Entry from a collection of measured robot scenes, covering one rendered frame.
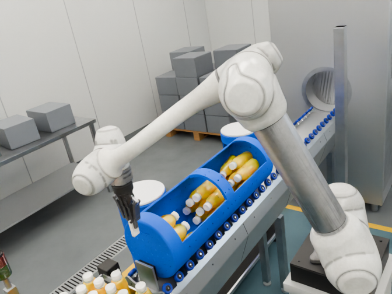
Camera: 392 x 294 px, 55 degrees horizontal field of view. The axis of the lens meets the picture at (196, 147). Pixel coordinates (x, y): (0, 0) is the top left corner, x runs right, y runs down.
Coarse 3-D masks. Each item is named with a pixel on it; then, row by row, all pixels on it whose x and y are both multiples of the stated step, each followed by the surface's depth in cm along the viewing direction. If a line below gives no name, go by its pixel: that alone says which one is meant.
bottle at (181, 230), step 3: (177, 225) 161; (180, 225) 161; (183, 225) 162; (174, 228) 159; (177, 228) 159; (180, 228) 159; (183, 228) 160; (186, 228) 162; (177, 231) 158; (180, 231) 158; (183, 231) 159; (186, 231) 161; (180, 234) 157; (183, 234) 158; (180, 237) 157; (183, 237) 159
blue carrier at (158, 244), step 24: (240, 144) 215; (216, 168) 213; (264, 168) 200; (168, 192) 171; (240, 192) 182; (144, 216) 152; (192, 216) 191; (216, 216) 167; (144, 240) 154; (168, 240) 145; (192, 240) 154; (168, 264) 150
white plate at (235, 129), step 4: (228, 124) 288; (232, 124) 287; (236, 124) 285; (224, 128) 282; (228, 128) 280; (232, 128) 279; (236, 128) 278; (240, 128) 276; (224, 132) 274; (228, 132) 273; (232, 132) 272; (236, 132) 270; (240, 132) 269; (244, 132) 268; (248, 132) 267; (252, 132) 267; (232, 136) 267; (236, 136) 266
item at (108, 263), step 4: (108, 260) 167; (112, 260) 167; (100, 264) 166; (104, 264) 165; (108, 264) 165; (112, 264) 164; (116, 264) 165; (100, 268) 163; (104, 268) 163; (108, 268) 162; (112, 268) 163; (116, 268) 164; (100, 272) 164; (104, 272) 162; (108, 272) 161; (104, 280) 165
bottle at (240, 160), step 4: (244, 152) 211; (248, 152) 212; (236, 156) 206; (240, 156) 206; (244, 156) 207; (248, 156) 209; (252, 156) 212; (232, 160) 204; (236, 160) 202; (240, 160) 203; (244, 160) 205; (236, 164) 201; (240, 164) 203; (236, 168) 203
